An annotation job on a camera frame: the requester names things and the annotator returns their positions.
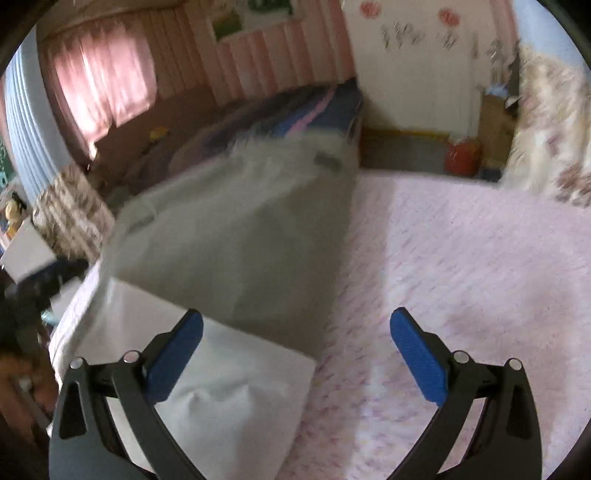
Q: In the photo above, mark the blue striped blanket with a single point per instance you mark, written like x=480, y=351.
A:
x=323, y=110

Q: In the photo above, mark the brown bed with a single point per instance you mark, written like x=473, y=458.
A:
x=184, y=120

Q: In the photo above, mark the narrow blue floral curtain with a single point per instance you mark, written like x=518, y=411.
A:
x=69, y=217

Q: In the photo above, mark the pink floral bed sheet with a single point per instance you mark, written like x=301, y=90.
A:
x=461, y=277

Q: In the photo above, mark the olive and cream jacket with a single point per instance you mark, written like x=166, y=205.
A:
x=240, y=240

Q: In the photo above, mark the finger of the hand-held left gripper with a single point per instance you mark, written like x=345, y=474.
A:
x=57, y=272

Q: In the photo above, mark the framed wall picture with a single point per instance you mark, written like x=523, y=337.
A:
x=249, y=18

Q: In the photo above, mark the white wardrobe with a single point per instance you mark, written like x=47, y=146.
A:
x=415, y=87

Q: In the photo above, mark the white box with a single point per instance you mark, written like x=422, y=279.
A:
x=27, y=251

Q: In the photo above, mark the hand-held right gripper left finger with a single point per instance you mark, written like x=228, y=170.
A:
x=178, y=355

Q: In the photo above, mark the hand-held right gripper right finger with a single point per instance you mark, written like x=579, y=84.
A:
x=418, y=355

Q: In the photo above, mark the person's left hand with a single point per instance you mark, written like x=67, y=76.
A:
x=27, y=383

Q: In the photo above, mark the yellow and black toy figure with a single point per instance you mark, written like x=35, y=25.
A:
x=14, y=212

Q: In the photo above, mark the yellow toy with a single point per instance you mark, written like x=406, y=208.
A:
x=158, y=134

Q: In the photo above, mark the brown wooden cabinet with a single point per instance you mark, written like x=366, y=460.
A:
x=496, y=134

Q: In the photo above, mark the wide blue floral curtain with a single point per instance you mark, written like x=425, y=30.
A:
x=545, y=138

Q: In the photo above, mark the red orange round container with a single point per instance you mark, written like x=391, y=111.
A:
x=461, y=159

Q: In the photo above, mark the pink window curtain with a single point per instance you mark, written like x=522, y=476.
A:
x=101, y=74

